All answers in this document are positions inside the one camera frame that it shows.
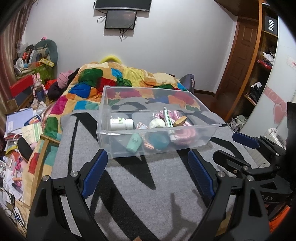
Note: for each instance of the green cushion chair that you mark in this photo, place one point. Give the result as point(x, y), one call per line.
point(51, 49)

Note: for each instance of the wall mounted black screen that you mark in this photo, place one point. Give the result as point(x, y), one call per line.
point(120, 19)

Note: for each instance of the wooden shelf unit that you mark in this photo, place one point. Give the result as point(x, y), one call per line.
point(261, 63)

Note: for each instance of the red box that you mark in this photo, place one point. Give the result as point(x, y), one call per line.
point(21, 85)

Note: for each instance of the white medicine bottle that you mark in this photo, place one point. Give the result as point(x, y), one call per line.
point(120, 124)

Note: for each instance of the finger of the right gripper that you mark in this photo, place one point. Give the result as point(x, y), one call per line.
point(229, 162)
point(245, 140)

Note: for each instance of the white bandage tape roll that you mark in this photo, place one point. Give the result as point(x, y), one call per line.
point(157, 123)

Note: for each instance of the yellow pillow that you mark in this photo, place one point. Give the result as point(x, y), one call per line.
point(110, 58)

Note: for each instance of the striped pink curtain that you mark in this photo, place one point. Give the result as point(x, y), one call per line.
point(14, 17)

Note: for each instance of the brown wooden door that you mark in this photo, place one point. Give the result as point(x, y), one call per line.
point(238, 67)

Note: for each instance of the cork rectangular block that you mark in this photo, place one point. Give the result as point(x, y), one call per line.
point(180, 121)

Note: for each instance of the pink bunny doll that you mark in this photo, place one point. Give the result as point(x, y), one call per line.
point(39, 91)

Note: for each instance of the white toothpaste tube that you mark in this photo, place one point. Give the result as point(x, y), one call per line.
point(169, 124)

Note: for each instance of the pink hat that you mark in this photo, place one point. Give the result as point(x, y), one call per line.
point(64, 79)

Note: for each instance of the grey purple backpack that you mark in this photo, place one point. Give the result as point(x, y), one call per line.
point(188, 81)

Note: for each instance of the colourful patchwork quilt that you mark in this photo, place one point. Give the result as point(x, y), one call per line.
point(85, 91)

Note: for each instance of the clear plastic storage bin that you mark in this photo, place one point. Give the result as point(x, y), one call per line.
point(136, 121)

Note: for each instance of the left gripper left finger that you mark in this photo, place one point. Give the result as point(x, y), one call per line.
point(78, 186)

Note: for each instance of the teal tape roll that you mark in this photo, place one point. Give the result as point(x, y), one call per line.
point(159, 141)

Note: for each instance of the grey black patterned blanket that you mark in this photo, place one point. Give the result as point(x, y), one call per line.
point(152, 197)

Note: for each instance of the blue white booklet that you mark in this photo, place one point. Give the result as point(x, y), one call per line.
point(17, 120)

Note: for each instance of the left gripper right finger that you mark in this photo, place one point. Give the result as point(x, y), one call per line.
point(213, 188)

